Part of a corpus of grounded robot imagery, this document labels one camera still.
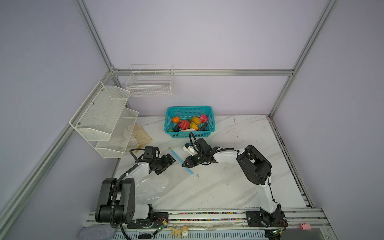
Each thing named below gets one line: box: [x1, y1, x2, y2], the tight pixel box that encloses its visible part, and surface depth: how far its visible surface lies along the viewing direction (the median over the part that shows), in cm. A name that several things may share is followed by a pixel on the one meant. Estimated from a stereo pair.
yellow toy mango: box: [192, 116, 202, 125], surface depth 113 cm
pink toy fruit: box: [200, 113, 209, 123], surface depth 116 cm
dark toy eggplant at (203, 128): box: [198, 122, 208, 131], surface depth 112 cm
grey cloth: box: [78, 224, 116, 240], surface depth 69 cm
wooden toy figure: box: [168, 226, 189, 239], surface depth 70 cm
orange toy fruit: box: [173, 116, 180, 124], surface depth 116 cm
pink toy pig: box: [300, 222, 312, 231], surface depth 72 cm
